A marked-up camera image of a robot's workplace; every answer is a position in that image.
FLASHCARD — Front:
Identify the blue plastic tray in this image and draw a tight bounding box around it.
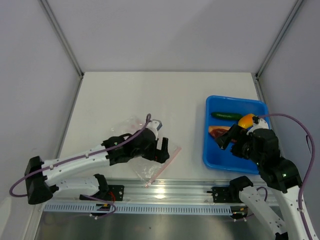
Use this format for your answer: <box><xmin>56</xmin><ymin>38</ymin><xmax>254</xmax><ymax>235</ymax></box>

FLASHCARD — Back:
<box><xmin>202</xmin><ymin>95</ymin><xmax>269</xmax><ymax>175</ymax></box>

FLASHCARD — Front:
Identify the right aluminium frame post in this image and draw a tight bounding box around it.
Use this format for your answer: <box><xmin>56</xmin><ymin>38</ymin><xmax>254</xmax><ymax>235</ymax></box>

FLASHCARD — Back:
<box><xmin>255</xmin><ymin>0</ymin><xmax>306</xmax><ymax>81</ymax></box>

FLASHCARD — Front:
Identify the aluminium rail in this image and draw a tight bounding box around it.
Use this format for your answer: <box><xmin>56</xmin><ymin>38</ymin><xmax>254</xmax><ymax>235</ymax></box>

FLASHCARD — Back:
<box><xmin>34</xmin><ymin>178</ymin><xmax>281</xmax><ymax>206</ymax></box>

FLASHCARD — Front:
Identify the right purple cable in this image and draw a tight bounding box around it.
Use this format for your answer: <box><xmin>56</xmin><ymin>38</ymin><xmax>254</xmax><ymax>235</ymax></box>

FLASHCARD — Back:
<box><xmin>258</xmin><ymin>113</ymin><xmax>316</xmax><ymax>240</ymax></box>

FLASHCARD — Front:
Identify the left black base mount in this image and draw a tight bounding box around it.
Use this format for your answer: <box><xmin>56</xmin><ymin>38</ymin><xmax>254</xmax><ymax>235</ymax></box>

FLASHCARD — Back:
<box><xmin>79</xmin><ymin>184</ymin><xmax>125</xmax><ymax>202</ymax></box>

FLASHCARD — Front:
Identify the left aluminium frame post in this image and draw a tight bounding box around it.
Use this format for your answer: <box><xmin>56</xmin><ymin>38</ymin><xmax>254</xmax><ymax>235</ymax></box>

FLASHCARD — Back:
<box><xmin>38</xmin><ymin>0</ymin><xmax>84</xmax><ymax>77</ymax></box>

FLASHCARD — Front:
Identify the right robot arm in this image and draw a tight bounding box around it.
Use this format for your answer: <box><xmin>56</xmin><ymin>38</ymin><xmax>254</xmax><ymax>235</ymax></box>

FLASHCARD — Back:
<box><xmin>212</xmin><ymin>118</ymin><xmax>318</xmax><ymax>240</ymax></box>

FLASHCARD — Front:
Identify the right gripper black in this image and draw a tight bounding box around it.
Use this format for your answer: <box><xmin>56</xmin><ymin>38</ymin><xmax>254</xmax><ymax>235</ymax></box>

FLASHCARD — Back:
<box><xmin>213</xmin><ymin>123</ymin><xmax>263</xmax><ymax>165</ymax></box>

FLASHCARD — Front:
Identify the aluminium frame post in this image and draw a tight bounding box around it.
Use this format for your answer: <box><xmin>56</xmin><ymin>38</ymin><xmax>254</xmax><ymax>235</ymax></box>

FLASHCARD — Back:
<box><xmin>38</xmin><ymin>0</ymin><xmax>84</xmax><ymax>77</ymax></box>
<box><xmin>255</xmin><ymin>0</ymin><xmax>306</xmax><ymax>81</ymax></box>

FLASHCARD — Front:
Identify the green cucumber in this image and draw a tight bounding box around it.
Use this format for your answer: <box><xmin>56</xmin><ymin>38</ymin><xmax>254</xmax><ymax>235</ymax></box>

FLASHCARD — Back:
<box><xmin>210</xmin><ymin>112</ymin><xmax>243</xmax><ymax>121</ymax></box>

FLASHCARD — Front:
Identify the yellow lemon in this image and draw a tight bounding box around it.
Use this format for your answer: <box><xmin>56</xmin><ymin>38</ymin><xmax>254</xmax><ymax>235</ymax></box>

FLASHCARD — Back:
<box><xmin>237</xmin><ymin>113</ymin><xmax>255</xmax><ymax>129</ymax></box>

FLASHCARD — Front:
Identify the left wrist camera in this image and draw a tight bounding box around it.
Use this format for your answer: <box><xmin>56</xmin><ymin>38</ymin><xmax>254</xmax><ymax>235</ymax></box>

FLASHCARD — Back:
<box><xmin>148</xmin><ymin>119</ymin><xmax>163</xmax><ymax>131</ymax></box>

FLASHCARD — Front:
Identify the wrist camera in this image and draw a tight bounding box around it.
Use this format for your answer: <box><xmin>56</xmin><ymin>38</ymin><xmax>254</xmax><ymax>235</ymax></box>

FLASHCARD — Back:
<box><xmin>250</xmin><ymin>116</ymin><xmax>270</xmax><ymax>132</ymax></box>
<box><xmin>148</xmin><ymin>119</ymin><xmax>163</xmax><ymax>131</ymax></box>

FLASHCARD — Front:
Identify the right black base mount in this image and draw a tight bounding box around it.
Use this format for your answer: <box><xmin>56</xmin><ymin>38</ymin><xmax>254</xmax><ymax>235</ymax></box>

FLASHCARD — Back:
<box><xmin>207</xmin><ymin>186</ymin><xmax>242</xmax><ymax>204</ymax></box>

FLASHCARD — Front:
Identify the clear pink zip top bag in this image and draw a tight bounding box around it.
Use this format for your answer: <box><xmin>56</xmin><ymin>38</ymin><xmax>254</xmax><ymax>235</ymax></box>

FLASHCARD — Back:
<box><xmin>109</xmin><ymin>116</ymin><xmax>182</xmax><ymax>187</ymax></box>

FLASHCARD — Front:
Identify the white slotted cable duct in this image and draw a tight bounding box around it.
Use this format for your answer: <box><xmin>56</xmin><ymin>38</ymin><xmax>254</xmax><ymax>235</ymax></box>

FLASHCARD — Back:
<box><xmin>43</xmin><ymin>201</ymin><xmax>233</xmax><ymax>216</ymax></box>

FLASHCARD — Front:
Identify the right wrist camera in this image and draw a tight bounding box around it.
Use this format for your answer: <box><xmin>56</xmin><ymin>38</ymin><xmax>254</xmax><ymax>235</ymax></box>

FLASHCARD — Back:
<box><xmin>250</xmin><ymin>116</ymin><xmax>270</xmax><ymax>132</ymax></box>

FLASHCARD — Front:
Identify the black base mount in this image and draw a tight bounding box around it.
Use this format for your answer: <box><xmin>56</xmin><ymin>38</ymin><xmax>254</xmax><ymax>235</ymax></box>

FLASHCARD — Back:
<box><xmin>207</xmin><ymin>186</ymin><xmax>242</xmax><ymax>204</ymax></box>
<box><xmin>79</xmin><ymin>184</ymin><xmax>125</xmax><ymax>202</ymax></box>

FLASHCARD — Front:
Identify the red orange steak slice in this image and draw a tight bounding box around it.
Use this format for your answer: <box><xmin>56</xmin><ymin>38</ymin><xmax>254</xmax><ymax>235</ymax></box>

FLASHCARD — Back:
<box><xmin>208</xmin><ymin>125</ymin><xmax>231</xmax><ymax>139</ymax></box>

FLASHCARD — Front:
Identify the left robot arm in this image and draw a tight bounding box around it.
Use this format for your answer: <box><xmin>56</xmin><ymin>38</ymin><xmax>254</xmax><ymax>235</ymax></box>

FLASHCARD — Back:
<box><xmin>24</xmin><ymin>128</ymin><xmax>170</xmax><ymax>205</ymax></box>

